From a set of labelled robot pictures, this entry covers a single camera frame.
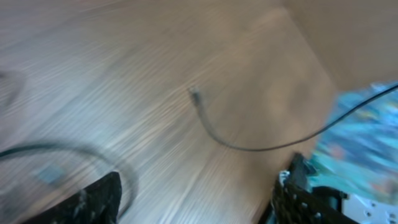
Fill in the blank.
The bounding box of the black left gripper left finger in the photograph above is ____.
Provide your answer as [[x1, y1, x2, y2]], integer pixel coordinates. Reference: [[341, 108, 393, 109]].
[[23, 172, 122, 224]]

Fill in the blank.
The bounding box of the blue patterned cloth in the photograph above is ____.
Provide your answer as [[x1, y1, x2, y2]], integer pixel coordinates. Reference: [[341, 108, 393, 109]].
[[308, 91, 397, 205]]

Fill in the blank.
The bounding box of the black usb cable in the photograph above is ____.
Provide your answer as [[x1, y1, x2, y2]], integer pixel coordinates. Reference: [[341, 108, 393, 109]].
[[188, 81, 398, 152], [0, 71, 139, 218]]

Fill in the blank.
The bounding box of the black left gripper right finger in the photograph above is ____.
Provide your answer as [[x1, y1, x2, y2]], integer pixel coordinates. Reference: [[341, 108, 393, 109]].
[[258, 153, 356, 224]]

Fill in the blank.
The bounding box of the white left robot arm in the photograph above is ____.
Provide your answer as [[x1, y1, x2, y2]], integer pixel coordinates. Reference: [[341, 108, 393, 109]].
[[26, 154, 397, 224]]

